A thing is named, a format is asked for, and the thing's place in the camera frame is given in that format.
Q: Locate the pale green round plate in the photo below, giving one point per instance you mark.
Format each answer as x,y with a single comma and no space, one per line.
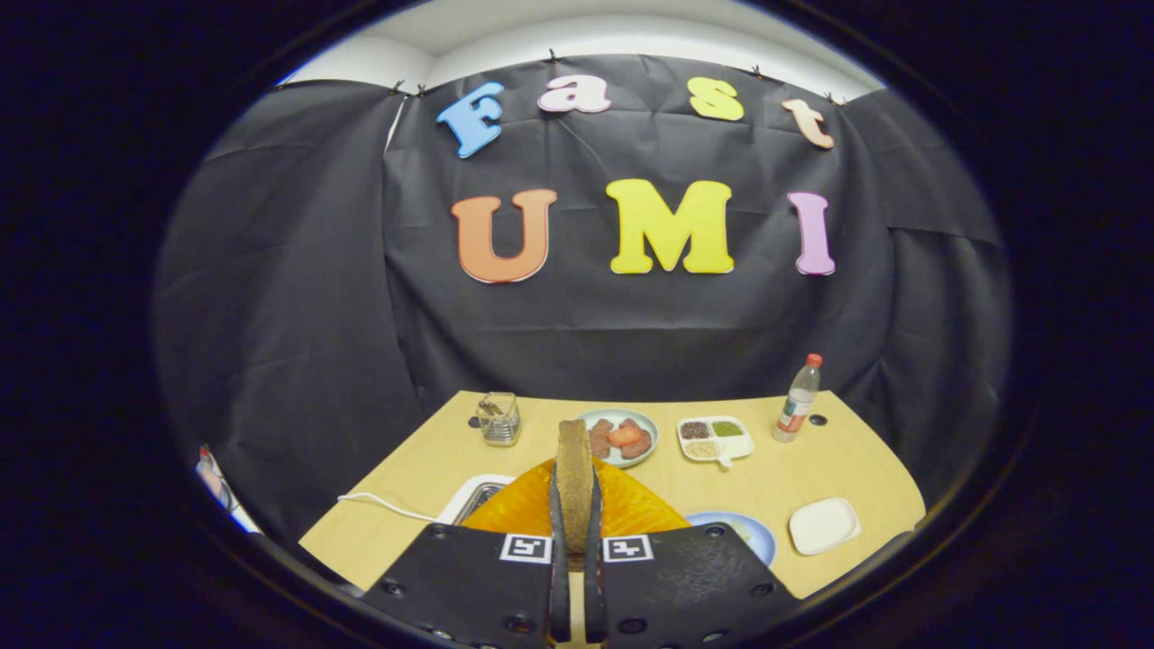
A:
631,415

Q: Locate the beige seed heap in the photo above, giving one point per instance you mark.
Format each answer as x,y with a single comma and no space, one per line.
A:
703,448

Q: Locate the white toaster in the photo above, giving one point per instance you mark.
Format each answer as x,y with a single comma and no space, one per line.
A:
458,500

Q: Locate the white divided condiment dish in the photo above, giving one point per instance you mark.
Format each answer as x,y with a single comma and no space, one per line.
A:
735,449

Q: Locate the black backdrop cloth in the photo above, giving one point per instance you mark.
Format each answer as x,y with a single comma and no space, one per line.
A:
631,342

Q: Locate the dark brown spice heap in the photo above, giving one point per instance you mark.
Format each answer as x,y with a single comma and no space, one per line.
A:
694,430

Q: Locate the green spice heap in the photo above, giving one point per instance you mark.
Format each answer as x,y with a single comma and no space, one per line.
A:
727,429

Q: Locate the white square plate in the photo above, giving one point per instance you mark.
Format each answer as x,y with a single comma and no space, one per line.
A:
823,525

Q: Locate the blue round plate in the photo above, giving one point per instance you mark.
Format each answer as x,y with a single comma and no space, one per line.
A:
764,543

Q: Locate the clear red-capped plastic bottle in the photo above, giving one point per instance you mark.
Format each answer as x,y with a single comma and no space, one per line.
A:
796,406

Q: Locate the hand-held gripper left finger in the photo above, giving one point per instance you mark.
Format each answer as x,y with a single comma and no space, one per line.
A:
559,586

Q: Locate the brown meat piece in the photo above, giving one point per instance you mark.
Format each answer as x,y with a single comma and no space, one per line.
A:
600,439
641,447

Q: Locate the brown bread slice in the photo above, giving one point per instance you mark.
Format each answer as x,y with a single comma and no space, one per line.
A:
574,478

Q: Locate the red tomato slice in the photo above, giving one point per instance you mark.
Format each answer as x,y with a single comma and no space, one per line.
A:
624,436

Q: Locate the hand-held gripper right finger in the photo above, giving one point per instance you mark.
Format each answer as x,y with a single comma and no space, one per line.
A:
595,586

